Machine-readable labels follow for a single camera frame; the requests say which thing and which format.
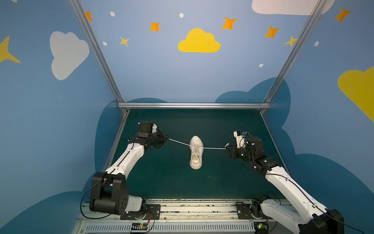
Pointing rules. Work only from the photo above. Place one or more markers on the aluminium rail base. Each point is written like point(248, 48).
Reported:
point(179, 216)

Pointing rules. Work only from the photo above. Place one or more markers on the small circuit board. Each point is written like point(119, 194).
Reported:
point(138, 228)
point(261, 228)

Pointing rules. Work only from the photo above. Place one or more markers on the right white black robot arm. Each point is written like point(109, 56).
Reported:
point(309, 217)

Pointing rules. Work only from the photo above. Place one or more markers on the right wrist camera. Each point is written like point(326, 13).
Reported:
point(240, 138)

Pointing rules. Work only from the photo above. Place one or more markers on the right aluminium frame post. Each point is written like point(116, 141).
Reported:
point(303, 36)

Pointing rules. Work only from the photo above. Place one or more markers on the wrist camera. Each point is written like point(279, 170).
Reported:
point(154, 128)
point(240, 138)

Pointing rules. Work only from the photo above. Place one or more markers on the rear aluminium crossbar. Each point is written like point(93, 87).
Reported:
point(139, 105)

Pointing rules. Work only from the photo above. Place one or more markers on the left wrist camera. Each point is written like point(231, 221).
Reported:
point(154, 128)

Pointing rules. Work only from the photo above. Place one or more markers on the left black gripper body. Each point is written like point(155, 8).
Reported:
point(159, 139)

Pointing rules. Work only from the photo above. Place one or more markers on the aluminium frame post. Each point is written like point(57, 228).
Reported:
point(84, 22)
point(303, 36)

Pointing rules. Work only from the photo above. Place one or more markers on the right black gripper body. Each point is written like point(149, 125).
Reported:
point(233, 150)

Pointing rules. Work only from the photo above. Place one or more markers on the white shoelace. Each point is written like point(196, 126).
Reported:
point(208, 148)

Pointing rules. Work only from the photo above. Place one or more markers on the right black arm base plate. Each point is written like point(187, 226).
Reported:
point(249, 211)

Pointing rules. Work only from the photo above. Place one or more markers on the left aluminium frame post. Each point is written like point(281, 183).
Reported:
point(84, 22)

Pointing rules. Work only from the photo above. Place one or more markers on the right small circuit board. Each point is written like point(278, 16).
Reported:
point(261, 228)

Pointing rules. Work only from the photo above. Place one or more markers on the white sneaker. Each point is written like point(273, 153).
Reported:
point(197, 148)

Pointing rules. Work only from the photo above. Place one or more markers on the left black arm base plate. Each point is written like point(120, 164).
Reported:
point(148, 211)

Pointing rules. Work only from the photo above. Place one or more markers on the left small circuit board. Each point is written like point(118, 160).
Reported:
point(138, 228)

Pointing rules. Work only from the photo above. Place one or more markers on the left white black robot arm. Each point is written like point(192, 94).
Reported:
point(109, 191)

